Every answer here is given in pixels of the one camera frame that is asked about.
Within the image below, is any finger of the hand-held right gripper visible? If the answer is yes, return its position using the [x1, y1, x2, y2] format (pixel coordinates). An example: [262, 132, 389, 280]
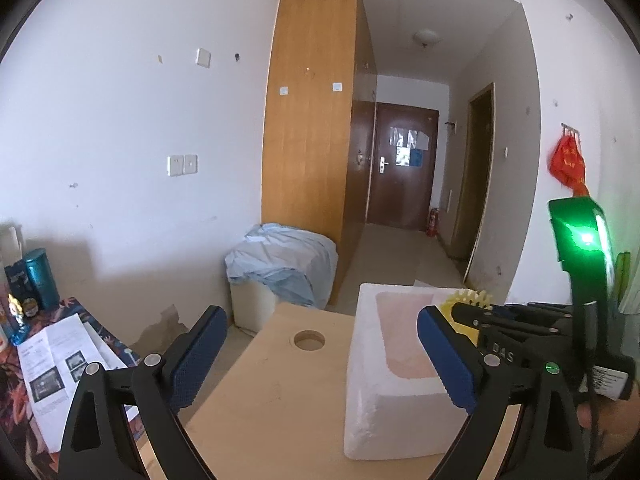
[451, 304, 573, 367]
[502, 301, 573, 322]

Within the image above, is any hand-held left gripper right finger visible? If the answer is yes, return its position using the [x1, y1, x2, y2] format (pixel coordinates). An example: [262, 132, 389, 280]
[417, 305, 588, 480]

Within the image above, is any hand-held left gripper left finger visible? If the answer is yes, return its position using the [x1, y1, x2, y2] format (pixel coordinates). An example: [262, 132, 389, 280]
[59, 305, 228, 480]

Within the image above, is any yellow plastic gear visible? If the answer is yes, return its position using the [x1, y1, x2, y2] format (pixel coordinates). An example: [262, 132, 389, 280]
[439, 288, 493, 332]

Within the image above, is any white foam box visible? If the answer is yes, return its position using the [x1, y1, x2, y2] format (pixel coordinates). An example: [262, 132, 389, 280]
[344, 282, 521, 461]

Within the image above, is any person's right hand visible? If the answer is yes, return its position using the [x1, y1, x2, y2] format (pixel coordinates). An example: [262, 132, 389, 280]
[577, 399, 640, 443]

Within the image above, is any white low cabinet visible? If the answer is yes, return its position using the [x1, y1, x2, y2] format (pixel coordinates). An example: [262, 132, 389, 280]
[230, 280, 281, 334]

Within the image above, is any white folded paper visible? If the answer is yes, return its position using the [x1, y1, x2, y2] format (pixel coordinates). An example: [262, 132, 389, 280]
[82, 320, 142, 373]

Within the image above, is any red hanging bag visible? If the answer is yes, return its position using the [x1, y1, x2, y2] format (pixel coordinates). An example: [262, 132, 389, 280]
[548, 135, 590, 197]

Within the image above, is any crumpled light blue sheet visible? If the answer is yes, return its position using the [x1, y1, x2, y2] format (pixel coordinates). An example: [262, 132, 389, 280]
[225, 222, 339, 309]

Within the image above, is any white printed paper sheet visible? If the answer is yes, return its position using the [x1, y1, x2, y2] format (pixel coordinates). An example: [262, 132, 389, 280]
[19, 312, 139, 453]

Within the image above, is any dark brown entrance door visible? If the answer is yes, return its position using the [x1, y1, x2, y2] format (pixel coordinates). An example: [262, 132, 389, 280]
[366, 101, 441, 232]

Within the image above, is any teal cylindrical can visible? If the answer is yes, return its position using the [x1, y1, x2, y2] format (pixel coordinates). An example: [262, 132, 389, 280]
[23, 248, 61, 311]

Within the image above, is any small yellow-haired figurine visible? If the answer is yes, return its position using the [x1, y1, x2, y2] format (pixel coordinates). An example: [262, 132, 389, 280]
[6, 294, 31, 345]

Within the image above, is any colourful printed tablecloth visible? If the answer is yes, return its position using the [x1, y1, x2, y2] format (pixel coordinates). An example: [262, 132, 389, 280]
[0, 297, 147, 480]

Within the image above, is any dark blue box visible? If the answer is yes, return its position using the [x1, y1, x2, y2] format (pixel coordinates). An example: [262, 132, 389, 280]
[5, 260, 34, 307]

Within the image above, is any dark brown wardrobe door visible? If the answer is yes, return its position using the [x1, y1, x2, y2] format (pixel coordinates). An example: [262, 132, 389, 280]
[344, 100, 377, 263]

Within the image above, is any light wooden wardrobe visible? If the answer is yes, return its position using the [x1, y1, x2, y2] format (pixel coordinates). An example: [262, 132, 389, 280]
[261, 0, 378, 306]

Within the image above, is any brown side doorway frame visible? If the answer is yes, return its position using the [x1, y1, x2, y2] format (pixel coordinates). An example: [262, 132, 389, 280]
[452, 82, 496, 283]

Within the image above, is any double white wall switch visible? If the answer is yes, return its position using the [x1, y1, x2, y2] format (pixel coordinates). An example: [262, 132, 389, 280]
[167, 154, 199, 177]

